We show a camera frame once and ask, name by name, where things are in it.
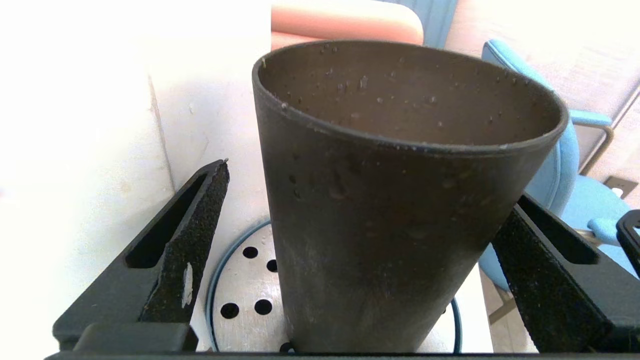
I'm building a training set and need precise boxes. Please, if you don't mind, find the large dark tea dispenser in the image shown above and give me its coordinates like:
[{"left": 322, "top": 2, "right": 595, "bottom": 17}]
[{"left": 0, "top": 0, "right": 275, "bottom": 353}]

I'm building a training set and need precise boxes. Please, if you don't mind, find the blue-grey perforated drip tray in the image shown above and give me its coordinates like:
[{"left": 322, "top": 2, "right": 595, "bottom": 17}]
[{"left": 206, "top": 220, "right": 463, "bottom": 353}]

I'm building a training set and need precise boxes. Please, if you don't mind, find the pink bolster cushion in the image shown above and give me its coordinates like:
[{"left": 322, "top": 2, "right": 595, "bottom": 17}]
[{"left": 271, "top": 0, "right": 425, "bottom": 52}]

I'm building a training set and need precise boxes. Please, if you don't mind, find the wall power socket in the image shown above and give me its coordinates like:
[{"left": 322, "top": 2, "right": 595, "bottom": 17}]
[{"left": 603, "top": 176, "right": 639, "bottom": 199}]

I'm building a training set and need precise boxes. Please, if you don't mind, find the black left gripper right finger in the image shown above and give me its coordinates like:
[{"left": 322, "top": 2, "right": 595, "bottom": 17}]
[{"left": 491, "top": 194, "right": 640, "bottom": 353}]

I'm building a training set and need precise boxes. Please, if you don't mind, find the light blue office chair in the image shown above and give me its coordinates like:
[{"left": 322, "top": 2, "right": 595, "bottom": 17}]
[{"left": 477, "top": 40, "right": 640, "bottom": 325}]

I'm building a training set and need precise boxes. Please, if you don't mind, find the black plastic cup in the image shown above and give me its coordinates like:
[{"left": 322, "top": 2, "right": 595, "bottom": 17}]
[{"left": 251, "top": 40, "right": 570, "bottom": 353}]

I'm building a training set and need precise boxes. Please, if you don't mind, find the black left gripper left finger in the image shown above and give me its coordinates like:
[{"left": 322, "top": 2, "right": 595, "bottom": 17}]
[{"left": 52, "top": 159, "right": 231, "bottom": 351}]

